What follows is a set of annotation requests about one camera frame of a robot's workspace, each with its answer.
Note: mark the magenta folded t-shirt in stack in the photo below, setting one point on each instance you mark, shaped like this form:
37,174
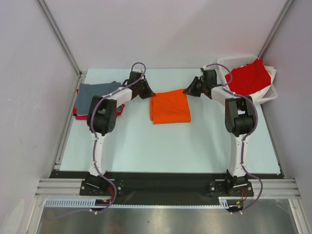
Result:
85,117

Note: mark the right aluminium corner post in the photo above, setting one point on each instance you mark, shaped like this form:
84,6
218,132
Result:
276,26

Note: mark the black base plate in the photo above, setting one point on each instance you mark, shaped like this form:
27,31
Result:
167,189

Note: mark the left aluminium corner post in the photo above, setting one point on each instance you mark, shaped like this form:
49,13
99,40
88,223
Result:
43,6

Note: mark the aluminium frame rail front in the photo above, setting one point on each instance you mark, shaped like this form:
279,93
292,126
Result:
65,187

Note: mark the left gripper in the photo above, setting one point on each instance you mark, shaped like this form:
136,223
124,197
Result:
148,93

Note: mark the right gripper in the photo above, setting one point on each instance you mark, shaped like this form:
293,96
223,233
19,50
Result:
197,85

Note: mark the red t-shirt in basket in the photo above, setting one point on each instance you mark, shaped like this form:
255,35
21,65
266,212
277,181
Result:
237,75

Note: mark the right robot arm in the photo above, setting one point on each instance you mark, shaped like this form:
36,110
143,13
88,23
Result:
240,122

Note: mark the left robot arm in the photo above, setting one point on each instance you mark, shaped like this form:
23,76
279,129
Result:
102,118

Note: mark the grey folded t-shirt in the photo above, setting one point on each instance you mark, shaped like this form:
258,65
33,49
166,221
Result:
86,93

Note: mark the aluminium corner post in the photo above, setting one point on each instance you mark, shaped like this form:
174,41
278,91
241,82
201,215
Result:
43,6
276,26

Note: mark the white plastic basket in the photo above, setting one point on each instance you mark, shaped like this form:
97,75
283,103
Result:
262,96

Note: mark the white cloth in basket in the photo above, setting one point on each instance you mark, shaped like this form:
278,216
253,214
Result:
253,79

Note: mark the orange t-shirt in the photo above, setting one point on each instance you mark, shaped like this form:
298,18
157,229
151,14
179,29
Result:
170,107

